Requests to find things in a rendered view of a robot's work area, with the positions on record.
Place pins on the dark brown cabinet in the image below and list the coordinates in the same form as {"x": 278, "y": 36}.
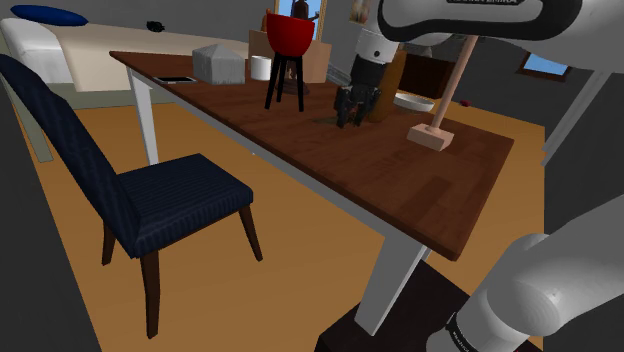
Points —
{"x": 429, "y": 75}

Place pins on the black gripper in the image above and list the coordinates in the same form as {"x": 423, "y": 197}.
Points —
{"x": 363, "y": 73}

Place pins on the wooden mallet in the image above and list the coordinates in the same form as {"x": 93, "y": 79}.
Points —
{"x": 451, "y": 83}

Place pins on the white post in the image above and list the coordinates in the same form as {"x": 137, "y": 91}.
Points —
{"x": 575, "y": 117}

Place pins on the white cup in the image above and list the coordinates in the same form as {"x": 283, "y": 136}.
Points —
{"x": 261, "y": 68}

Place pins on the black phone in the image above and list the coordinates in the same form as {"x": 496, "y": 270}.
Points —
{"x": 175, "y": 79}

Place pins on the small wall picture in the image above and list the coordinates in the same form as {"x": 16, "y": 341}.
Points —
{"x": 360, "y": 10}

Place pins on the dark robot stand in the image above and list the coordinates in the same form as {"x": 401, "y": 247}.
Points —
{"x": 414, "y": 312}

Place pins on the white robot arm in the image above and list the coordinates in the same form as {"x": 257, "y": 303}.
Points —
{"x": 546, "y": 287}

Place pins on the gold framed window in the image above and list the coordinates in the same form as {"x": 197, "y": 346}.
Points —
{"x": 318, "y": 10}

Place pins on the brown wooden table white legs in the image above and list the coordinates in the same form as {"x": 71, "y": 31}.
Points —
{"x": 370, "y": 166}

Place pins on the brown wooden figure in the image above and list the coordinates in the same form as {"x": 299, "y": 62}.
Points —
{"x": 300, "y": 7}

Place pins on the beige cabinet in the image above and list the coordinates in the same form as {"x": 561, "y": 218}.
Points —
{"x": 319, "y": 61}

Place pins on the small red object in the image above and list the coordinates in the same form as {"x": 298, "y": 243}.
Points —
{"x": 466, "y": 103}

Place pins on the dark blue upholstered chair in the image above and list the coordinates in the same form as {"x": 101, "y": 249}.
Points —
{"x": 180, "y": 200}

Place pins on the small black object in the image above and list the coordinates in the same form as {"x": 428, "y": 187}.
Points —
{"x": 155, "y": 26}

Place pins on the white bowl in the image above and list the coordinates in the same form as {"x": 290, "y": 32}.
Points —
{"x": 414, "y": 102}

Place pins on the blue pillow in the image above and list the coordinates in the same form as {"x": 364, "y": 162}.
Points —
{"x": 48, "y": 15}

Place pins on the brown framed window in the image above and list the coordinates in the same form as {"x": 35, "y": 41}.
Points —
{"x": 546, "y": 66}

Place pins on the white and beige bed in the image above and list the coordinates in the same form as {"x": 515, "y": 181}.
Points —
{"x": 102, "y": 53}

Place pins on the red bowl on black legs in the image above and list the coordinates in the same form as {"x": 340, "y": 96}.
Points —
{"x": 290, "y": 34}

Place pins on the grey house-shaped box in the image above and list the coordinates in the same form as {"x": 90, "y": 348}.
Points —
{"x": 219, "y": 66}

